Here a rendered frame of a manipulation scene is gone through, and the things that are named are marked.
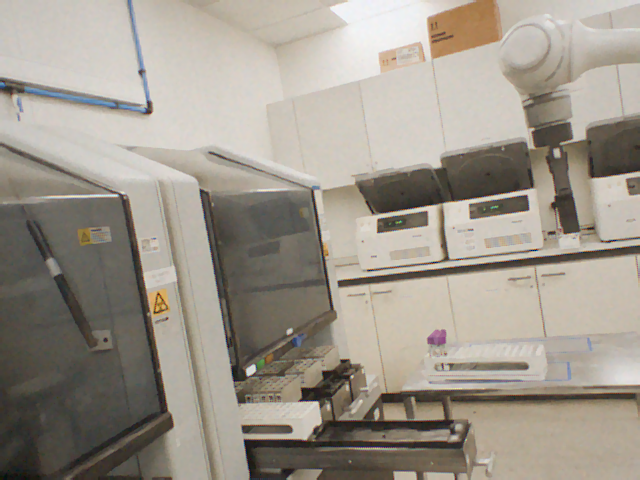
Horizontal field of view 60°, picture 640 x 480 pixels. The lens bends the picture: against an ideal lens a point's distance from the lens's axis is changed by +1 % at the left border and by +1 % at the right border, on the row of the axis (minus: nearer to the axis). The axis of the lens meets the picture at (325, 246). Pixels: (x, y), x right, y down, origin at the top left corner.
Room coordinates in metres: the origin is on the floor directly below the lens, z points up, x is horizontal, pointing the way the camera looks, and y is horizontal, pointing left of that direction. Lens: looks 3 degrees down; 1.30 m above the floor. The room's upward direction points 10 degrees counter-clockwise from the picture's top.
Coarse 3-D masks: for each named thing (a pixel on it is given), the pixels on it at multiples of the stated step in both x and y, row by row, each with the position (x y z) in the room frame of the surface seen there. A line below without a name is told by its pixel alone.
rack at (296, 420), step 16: (240, 416) 1.30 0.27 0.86; (256, 416) 1.29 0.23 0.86; (272, 416) 1.26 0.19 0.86; (288, 416) 1.25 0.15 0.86; (304, 416) 1.23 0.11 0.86; (320, 416) 1.30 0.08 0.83; (256, 432) 1.33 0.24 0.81; (272, 432) 1.31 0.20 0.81; (288, 432) 1.30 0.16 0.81; (304, 432) 1.22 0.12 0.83
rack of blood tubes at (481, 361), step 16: (448, 352) 1.49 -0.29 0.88; (464, 352) 1.46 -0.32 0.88; (480, 352) 1.44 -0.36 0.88; (496, 352) 1.42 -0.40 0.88; (512, 352) 1.39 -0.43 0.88; (528, 352) 1.37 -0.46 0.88; (544, 352) 1.40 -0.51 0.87; (432, 368) 1.46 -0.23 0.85; (464, 368) 1.44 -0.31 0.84; (480, 368) 1.48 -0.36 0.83; (496, 368) 1.46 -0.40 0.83; (512, 368) 1.44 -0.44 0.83; (528, 368) 1.42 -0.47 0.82; (544, 368) 1.36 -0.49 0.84
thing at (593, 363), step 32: (576, 352) 1.50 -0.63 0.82; (608, 352) 1.46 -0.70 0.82; (416, 384) 1.45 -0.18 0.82; (448, 384) 1.41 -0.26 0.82; (480, 384) 1.37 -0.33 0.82; (512, 384) 1.34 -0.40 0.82; (544, 384) 1.30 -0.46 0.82; (576, 384) 1.27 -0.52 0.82; (608, 384) 1.24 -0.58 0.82; (416, 416) 1.43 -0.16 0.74; (448, 416) 1.81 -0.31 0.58
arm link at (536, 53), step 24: (528, 24) 0.91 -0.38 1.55; (552, 24) 0.91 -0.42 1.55; (576, 24) 0.92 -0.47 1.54; (504, 48) 0.93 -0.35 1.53; (528, 48) 0.90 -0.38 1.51; (552, 48) 0.90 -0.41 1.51; (576, 48) 0.92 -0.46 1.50; (600, 48) 0.92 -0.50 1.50; (624, 48) 0.91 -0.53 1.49; (504, 72) 0.96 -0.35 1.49; (528, 72) 0.92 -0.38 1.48; (552, 72) 0.93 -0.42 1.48; (576, 72) 0.94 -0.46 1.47
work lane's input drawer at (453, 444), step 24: (336, 432) 1.26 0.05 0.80; (360, 432) 1.24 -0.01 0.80; (384, 432) 1.21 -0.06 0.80; (408, 432) 1.19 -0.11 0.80; (432, 432) 1.17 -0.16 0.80; (456, 432) 1.12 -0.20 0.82; (264, 456) 1.24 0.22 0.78; (288, 456) 1.22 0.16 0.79; (312, 456) 1.19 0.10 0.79; (336, 456) 1.17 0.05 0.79; (360, 456) 1.15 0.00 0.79; (384, 456) 1.13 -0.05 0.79; (408, 456) 1.11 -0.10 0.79; (432, 456) 1.09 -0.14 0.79; (456, 456) 1.07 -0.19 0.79
